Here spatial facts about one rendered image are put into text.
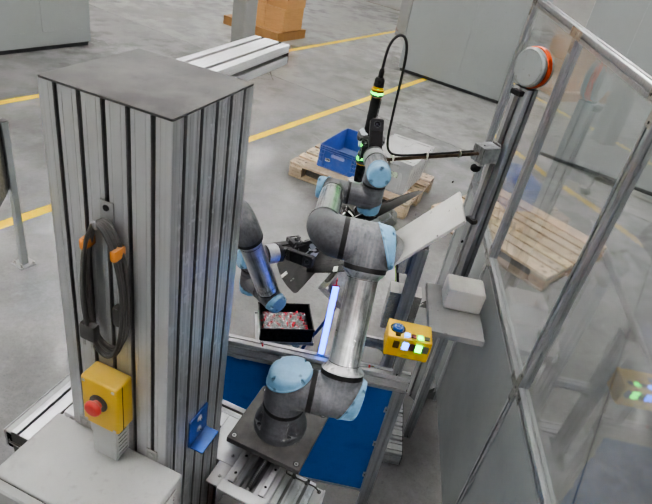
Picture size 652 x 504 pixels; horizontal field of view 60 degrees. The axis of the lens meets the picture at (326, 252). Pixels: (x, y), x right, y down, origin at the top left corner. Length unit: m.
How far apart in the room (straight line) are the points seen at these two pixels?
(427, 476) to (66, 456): 2.02
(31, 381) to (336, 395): 2.09
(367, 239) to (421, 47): 8.23
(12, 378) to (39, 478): 1.98
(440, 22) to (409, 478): 7.52
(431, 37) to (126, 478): 8.69
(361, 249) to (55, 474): 0.85
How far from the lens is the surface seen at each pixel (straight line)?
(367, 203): 1.84
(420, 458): 3.11
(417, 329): 2.08
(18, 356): 3.45
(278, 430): 1.62
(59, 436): 1.45
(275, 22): 10.21
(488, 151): 2.46
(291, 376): 1.51
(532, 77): 2.44
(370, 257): 1.45
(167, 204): 0.92
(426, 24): 9.52
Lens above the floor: 2.35
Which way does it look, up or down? 33 degrees down
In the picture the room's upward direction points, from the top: 12 degrees clockwise
